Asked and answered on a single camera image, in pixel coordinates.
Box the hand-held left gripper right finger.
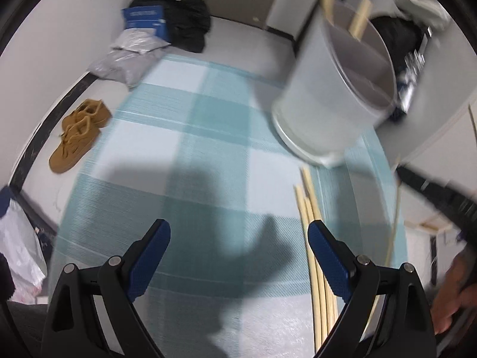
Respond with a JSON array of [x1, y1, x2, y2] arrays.
[[307, 219, 436, 358]]

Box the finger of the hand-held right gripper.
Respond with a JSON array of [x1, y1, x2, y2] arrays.
[[396, 166, 448, 211]]

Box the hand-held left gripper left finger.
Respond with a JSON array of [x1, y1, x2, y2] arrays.
[[40, 219, 172, 358]]

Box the bundle of wooden chopsticks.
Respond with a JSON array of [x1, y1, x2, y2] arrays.
[[294, 167, 340, 351]]

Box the translucent white utensil holder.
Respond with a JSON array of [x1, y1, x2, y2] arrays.
[[271, 0, 397, 168]]

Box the person's right hand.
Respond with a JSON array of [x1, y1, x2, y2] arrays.
[[434, 248, 477, 335]]

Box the teal checkered tablecloth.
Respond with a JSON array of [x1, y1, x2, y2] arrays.
[[50, 54, 408, 358]]

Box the white plastic bag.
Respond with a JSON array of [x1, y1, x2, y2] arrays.
[[0, 197, 48, 304]]

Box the tan suede shoe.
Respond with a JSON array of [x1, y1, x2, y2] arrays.
[[61, 99, 112, 131], [48, 115, 101, 175]]

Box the dark grey cloth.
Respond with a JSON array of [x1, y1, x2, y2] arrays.
[[0, 298, 49, 358]]

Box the black fuzzy cloth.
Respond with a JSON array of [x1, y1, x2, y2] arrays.
[[0, 254, 16, 301]]

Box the black jacket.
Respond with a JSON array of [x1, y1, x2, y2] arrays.
[[371, 15, 425, 83]]

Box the white fabric bag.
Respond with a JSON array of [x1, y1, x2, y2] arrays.
[[395, 0, 451, 30]]

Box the grey plastic parcel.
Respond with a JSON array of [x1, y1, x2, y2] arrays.
[[87, 48, 165, 89]]

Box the white plastic parcel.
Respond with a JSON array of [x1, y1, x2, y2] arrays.
[[110, 30, 172, 55]]

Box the blue cardboard box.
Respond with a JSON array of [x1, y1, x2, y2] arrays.
[[121, 4, 173, 43]]

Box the black bag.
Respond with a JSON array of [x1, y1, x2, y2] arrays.
[[134, 0, 212, 53]]

